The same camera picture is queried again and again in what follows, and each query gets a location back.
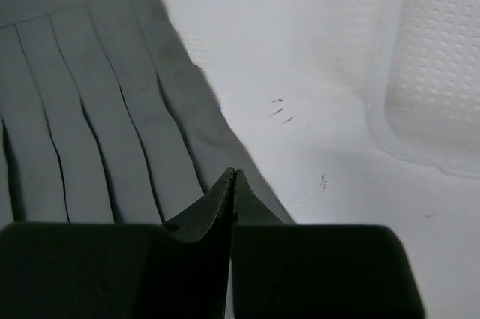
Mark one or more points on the white perforated plastic basket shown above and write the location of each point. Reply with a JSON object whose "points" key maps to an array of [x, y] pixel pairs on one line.
{"points": [[422, 92]]}

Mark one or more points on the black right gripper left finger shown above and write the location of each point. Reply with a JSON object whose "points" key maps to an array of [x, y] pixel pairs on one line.
{"points": [[178, 269]]}

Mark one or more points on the grey pleated skirt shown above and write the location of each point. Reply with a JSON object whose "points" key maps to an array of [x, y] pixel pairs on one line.
{"points": [[105, 118]]}

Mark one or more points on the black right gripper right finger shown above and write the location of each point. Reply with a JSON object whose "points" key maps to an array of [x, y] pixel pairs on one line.
{"points": [[316, 271]]}

